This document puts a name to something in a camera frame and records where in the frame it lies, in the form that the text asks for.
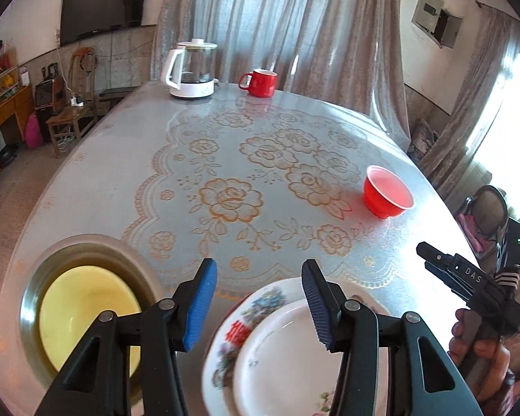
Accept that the person's right forearm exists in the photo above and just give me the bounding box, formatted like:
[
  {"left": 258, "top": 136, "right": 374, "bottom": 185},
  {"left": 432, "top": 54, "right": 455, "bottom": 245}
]
[{"left": 485, "top": 370, "right": 520, "bottom": 416}]

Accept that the person's right hand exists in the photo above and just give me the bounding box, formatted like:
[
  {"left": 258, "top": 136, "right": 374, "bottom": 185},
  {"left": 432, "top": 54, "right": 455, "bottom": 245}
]
[{"left": 447, "top": 307, "right": 516, "bottom": 404}]

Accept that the grey patterned curtain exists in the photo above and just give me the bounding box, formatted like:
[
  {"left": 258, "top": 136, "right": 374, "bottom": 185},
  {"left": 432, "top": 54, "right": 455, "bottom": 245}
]
[
  {"left": 418, "top": 6, "right": 520, "bottom": 200},
  {"left": 151, "top": 0, "right": 412, "bottom": 133}
]

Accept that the dark low bench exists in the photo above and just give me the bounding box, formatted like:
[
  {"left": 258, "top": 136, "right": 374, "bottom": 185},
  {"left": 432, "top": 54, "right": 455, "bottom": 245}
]
[{"left": 99, "top": 87, "right": 137, "bottom": 113}]

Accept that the wooden shelf with ornaments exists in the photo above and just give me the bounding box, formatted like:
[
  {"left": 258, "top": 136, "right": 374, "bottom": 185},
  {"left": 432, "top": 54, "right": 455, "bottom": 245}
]
[{"left": 0, "top": 40, "right": 20, "bottom": 105}]

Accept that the yellow bowl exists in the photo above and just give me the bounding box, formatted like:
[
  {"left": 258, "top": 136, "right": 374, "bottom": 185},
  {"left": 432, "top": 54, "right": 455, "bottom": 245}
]
[{"left": 39, "top": 266, "right": 144, "bottom": 382}]

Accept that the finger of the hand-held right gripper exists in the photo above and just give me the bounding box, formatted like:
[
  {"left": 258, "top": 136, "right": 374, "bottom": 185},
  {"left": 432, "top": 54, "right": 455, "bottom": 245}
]
[{"left": 416, "top": 241, "right": 464, "bottom": 291}]

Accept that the wooden chair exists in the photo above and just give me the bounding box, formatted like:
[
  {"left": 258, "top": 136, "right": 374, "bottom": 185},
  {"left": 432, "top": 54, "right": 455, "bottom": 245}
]
[{"left": 47, "top": 46, "right": 98, "bottom": 157}]

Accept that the red bowl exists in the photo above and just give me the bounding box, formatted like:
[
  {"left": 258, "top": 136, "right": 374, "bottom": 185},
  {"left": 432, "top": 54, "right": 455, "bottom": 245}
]
[{"left": 363, "top": 165, "right": 414, "bottom": 219}]

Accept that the black wall television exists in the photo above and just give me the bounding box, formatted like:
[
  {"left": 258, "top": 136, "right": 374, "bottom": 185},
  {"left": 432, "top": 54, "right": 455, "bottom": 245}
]
[{"left": 60, "top": 0, "right": 151, "bottom": 47}]

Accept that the small white floral plate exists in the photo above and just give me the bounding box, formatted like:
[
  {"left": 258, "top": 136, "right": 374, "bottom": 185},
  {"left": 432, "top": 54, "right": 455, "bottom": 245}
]
[{"left": 233, "top": 299, "right": 391, "bottom": 416}]

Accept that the floral rimmed white plate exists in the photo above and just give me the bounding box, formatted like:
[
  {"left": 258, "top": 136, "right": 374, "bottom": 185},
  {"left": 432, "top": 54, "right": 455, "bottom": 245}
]
[{"left": 201, "top": 277, "right": 393, "bottom": 416}]

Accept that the stainless steel bowl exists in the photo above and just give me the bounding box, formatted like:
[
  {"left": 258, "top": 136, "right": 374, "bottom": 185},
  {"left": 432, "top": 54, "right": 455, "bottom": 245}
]
[{"left": 19, "top": 234, "right": 165, "bottom": 408}]

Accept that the red mug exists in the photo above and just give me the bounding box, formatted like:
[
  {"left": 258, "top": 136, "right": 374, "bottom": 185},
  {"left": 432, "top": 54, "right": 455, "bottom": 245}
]
[{"left": 238, "top": 69, "right": 278, "bottom": 98}]

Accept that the pink bag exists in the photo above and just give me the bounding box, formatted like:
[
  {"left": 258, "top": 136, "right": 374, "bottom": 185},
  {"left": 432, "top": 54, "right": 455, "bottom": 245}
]
[{"left": 25, "top": 113, "right": 44, "bottom": 150}]

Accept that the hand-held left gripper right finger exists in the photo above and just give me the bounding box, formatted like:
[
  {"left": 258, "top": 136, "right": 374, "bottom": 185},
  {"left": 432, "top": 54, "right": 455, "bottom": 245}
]
[{"left": 301, "top": 259, "right": 484, "bottom": 416}]

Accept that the wall electrical panel box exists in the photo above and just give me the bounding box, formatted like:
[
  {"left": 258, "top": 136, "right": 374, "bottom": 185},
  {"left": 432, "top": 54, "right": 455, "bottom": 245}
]
[{"left": 411, "top": 0, "right": 464, "bottom": 49}]

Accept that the grey striped sack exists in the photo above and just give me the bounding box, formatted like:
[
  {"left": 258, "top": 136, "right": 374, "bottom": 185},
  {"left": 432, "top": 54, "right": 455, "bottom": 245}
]
[{"left": 409, "top": 117, "right": 438, "bottom": 157}]

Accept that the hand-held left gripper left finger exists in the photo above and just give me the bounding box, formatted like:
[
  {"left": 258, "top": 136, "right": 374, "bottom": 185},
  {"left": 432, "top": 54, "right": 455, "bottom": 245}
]
[{"left": 35, "top": 258, "right": 218, "bottom": 416}]

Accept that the white glass electric kettle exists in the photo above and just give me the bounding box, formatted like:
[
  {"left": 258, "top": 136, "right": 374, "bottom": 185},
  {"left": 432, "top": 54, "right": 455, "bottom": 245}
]
[{"left": 159, "top": 38, "right": 219, "bottom": 100}]

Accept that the wooden cabinet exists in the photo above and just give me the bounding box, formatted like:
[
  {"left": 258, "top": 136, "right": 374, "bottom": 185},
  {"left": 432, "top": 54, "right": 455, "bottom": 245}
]
[{"left": 0, "top": 84, "right": 35, "bottom": 209}]

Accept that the dark chair with pink cushion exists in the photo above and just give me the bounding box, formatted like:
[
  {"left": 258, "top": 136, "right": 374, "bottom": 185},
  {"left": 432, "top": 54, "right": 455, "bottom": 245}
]
[{"left": 457, "top": 184, "right": 510, "bottom": 252}]

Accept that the black speaker box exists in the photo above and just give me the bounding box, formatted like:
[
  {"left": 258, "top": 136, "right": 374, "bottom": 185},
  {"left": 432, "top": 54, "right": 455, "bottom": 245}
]
[{"left": 34, "top": 79, "right": 66, "bottom": 144}]

